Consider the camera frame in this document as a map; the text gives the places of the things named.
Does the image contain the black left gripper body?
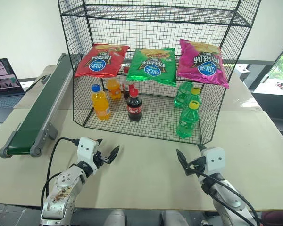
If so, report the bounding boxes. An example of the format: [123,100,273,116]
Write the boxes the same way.
[92,150,109,169]

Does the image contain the dark red rounded shape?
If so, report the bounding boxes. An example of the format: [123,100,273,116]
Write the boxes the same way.
[261,210,283,226]

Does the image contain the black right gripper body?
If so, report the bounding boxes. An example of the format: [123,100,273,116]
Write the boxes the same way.
[187,157,207,176]

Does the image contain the magenta potato chip bag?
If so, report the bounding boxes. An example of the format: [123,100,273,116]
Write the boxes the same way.
[176,38,230,89]

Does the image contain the black wire mesh rack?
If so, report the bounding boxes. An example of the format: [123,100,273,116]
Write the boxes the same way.
[57,0,262,145]

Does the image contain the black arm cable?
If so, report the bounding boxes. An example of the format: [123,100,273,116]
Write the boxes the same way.
[190,162,260,226]
[40,137,80,206]

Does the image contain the green conveyor belt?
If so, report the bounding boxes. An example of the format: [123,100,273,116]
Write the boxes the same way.
[0,53,83,158]

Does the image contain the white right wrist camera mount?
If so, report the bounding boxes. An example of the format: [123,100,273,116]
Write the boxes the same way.
[200,146,226,177]

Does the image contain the black laptop power cable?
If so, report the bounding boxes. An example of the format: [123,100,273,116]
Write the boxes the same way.
[25,74,50,93]

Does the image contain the grey rounded shape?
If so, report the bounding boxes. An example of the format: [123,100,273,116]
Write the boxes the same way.
[103,209,127,226]

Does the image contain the green potato chip bag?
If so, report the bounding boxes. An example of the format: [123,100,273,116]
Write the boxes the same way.
[126,48,178,88]

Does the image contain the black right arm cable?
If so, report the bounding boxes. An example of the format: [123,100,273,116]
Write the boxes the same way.
[190,162,260,226]

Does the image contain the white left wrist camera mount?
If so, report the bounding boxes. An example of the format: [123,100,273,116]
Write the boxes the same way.
[76,137,99,177]

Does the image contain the cola bottle red cap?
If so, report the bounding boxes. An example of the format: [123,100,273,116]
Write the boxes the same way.
[126,87,143,122]

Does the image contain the orange soda bottle blue cap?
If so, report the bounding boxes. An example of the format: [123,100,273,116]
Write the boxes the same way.
[90,84,112,121]

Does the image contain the green soda bottle yellow cap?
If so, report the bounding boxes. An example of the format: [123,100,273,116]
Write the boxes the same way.
[176,101,202,139]
[187,87,202,105]

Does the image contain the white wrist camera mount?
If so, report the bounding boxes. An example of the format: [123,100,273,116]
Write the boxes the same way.
[200,146,226,177]
[76,137,99,177]

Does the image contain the open grey laptop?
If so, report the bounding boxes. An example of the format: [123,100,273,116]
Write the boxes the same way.
[0,58,26,125]

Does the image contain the red potato chip bag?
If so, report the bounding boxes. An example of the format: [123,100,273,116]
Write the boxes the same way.
[73,44,131,79]

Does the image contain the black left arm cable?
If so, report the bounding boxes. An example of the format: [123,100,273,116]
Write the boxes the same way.
[40,137,80,206]

